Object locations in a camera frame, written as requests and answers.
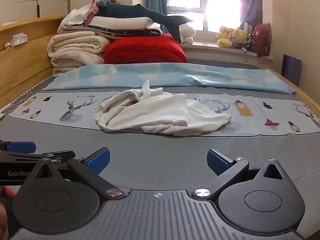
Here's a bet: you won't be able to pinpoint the white small garment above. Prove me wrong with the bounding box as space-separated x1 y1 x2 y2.
94 81 232 137

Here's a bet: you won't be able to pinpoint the person's left hand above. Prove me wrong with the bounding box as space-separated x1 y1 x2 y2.
0 186 16 240

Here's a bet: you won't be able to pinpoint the printed deer pattern sheet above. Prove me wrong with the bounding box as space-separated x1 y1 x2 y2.
9 88 319 137

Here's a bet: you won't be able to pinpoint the light blue folded sheet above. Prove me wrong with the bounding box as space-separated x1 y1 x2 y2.
46 63 295 94

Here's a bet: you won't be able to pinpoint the cream folded quilt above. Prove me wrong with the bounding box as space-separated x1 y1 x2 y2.
47 31 111 77

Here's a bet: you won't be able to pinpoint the tissue pack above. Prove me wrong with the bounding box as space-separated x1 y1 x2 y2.
10 33 28 47

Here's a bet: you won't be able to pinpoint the yellow plush toys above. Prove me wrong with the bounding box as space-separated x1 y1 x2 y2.
216 26 250 51

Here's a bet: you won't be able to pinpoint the white folded bedding stack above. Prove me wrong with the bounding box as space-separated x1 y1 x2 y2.
57 3 163 40

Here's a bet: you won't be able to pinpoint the red folded blanket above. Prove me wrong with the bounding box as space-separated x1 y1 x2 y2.
104 34 188 64

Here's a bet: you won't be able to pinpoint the dark red cushion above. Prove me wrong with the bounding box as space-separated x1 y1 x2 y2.
253 23 271 57

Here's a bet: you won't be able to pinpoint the white plush toy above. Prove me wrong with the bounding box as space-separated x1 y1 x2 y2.
179 24 196 44

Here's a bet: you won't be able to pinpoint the dark teal shark plush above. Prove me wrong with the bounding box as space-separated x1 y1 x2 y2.
96 0 193 43

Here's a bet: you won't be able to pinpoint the window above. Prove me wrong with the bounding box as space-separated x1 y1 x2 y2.
167 0 241 33

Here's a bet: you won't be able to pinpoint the purple curtain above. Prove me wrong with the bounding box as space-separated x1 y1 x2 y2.
240 0 263 29

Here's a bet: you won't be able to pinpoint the wooden bed frame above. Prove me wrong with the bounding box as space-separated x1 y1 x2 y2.
0 15 320 118

